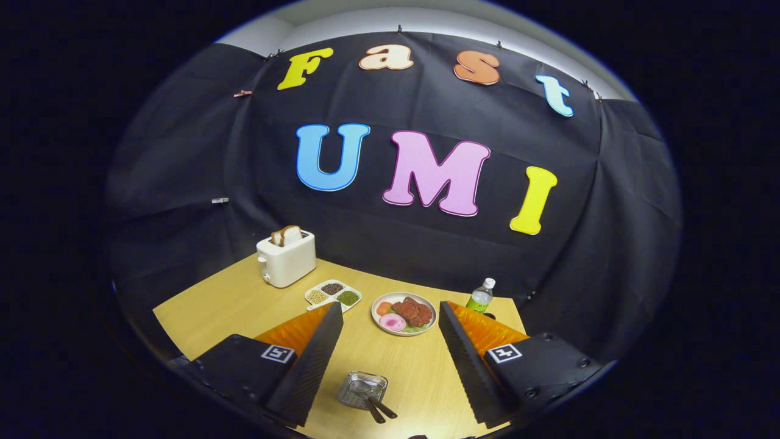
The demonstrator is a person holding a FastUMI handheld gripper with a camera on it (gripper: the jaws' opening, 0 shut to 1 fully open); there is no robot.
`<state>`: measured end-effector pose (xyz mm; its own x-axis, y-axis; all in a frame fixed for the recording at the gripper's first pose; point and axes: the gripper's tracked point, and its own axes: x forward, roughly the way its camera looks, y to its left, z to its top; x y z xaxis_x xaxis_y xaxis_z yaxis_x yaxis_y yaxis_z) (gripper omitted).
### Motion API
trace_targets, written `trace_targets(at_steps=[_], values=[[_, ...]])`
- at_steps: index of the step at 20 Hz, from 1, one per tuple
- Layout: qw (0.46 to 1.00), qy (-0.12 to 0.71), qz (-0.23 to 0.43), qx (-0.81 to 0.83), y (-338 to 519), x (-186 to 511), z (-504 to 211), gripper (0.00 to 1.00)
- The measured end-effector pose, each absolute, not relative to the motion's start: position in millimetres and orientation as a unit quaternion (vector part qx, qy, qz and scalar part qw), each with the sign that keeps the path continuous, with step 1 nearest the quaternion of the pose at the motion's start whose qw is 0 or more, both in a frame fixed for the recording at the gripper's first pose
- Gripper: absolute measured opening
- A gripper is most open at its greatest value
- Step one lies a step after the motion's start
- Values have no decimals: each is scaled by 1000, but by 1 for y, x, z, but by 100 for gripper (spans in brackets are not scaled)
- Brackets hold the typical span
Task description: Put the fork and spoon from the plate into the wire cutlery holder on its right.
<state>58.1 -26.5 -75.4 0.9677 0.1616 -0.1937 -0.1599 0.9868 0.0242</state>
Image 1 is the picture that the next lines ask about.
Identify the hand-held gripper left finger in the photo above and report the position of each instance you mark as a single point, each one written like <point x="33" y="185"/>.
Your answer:
<point x="308" y="366"/>

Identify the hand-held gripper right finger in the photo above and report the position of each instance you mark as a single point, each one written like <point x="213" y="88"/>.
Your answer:
<point x="466" y="366"/>

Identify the white sectioned tray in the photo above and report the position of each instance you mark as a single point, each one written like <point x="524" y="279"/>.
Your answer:
<point x="314" y="304"/>

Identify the green lettuce leaf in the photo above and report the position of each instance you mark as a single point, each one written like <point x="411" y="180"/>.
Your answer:
<point x="415" y="330"/>

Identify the green label plastic bottle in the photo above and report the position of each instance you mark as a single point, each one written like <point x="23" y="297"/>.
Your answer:
<point x="480" y="299"/>

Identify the pile of yellow beans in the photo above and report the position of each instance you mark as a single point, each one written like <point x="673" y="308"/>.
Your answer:
<point x="318" y="297"/>

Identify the brown meat piece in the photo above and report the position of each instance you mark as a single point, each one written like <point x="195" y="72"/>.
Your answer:
<point x="413" y="311"/>

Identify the pile of green beans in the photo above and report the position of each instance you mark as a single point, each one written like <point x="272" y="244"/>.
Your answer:
<point x="348" y="298"/>

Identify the pile of dark beans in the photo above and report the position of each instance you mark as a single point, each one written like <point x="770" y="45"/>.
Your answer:
<point x="332" y="288"/>

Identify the white plate of food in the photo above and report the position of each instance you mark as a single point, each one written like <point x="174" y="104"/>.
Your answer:
<point x="381" y="322"/>

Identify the pink round food slice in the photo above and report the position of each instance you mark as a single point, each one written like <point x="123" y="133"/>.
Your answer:
<point x="392" y="322"/>

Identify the orange carrot slice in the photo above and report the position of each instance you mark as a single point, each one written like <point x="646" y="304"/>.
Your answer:
<point x="384" y="308"/>

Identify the white toaster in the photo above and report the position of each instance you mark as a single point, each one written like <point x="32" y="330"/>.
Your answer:
<point x="289" y="265"/>

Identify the large bread slice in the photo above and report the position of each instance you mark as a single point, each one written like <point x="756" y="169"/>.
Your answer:
<point x="292" y="235"/>

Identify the small bread slice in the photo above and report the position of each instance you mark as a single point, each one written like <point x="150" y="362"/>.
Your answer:
<point x="276" y="236"/>

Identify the black backdrop cloth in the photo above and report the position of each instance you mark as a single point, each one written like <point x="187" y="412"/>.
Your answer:
<point x="579" y="244"/>

